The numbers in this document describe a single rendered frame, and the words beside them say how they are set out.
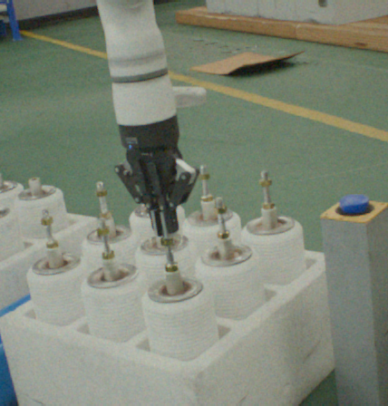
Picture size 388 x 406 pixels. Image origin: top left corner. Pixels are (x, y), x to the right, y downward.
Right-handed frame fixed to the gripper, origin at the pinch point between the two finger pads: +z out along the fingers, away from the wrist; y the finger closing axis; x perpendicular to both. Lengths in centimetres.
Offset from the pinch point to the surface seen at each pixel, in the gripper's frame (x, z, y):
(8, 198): 21, 11, -62
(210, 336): 0.1, 16.0, 4.8
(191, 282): 2.2, 9.6, 1.0
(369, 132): 151, 35, -51
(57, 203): 23, 12, -50
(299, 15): 321, 24, -181
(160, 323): -4.7, 12.3, 0.9
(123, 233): 12.4, 9.6, -21.5
